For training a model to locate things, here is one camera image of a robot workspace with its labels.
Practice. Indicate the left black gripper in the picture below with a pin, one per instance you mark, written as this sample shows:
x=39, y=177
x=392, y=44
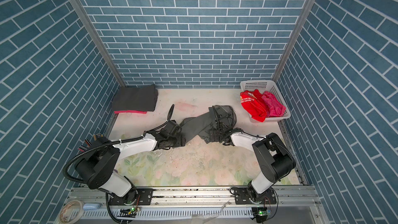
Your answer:
x=180, y=142

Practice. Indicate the white plastic laundry basket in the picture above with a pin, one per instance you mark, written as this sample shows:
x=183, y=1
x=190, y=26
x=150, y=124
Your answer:
x=270, y=86

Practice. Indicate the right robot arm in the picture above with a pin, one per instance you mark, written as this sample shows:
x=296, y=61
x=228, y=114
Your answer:
x=273, y=157

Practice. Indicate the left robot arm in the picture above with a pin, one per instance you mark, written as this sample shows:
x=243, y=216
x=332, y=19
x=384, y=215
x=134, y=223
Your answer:
x=96, y=166

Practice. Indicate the red printed t shirt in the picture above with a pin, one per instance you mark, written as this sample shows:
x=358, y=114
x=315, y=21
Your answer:
x=253, y=103

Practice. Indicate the folded pink t shirt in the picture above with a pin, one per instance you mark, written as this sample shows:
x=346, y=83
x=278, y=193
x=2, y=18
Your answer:
x=130, y=111

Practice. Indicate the folded dark grey t shirt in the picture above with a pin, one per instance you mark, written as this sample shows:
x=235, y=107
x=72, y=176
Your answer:
x=143, y=99

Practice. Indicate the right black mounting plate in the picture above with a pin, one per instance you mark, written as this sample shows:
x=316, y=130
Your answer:
x=244, y=195

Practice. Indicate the black mounting plate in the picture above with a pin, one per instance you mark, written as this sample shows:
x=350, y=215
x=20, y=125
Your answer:
x=136, y=196
x=244, y=195

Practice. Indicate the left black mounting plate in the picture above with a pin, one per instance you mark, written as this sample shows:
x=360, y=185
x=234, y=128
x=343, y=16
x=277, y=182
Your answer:
x=136, y=196

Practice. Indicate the cup of coloured pencils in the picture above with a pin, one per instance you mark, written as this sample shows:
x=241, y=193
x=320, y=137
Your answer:
x=87, y=144

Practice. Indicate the white ventilation grille strip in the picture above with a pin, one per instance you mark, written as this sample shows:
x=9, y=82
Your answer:
x=187, y=213

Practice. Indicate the right green circuit board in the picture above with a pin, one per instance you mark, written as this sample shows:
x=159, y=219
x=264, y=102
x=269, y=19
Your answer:
x=260, y=214

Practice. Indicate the green circuit board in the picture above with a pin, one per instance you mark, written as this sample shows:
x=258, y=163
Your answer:
x=260, y=214
x=128, y=212

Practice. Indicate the left green circuit board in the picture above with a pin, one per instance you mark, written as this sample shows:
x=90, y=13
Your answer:
x=128, y=212

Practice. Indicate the roll of clear tape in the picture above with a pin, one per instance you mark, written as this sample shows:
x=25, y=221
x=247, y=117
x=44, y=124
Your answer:
x=71, y=213

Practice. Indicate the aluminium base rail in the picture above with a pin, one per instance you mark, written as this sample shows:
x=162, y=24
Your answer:
x=206, y=196

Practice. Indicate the right corner aluminium post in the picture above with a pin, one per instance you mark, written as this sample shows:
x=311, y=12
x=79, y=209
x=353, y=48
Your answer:
x=308, y=5

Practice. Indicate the corner aluminium post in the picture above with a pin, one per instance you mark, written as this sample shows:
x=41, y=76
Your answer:
x=87, y=23
x=308, y=5

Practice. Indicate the left corner aluminium post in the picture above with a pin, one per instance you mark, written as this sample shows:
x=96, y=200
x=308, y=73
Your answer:
x=87, y=23

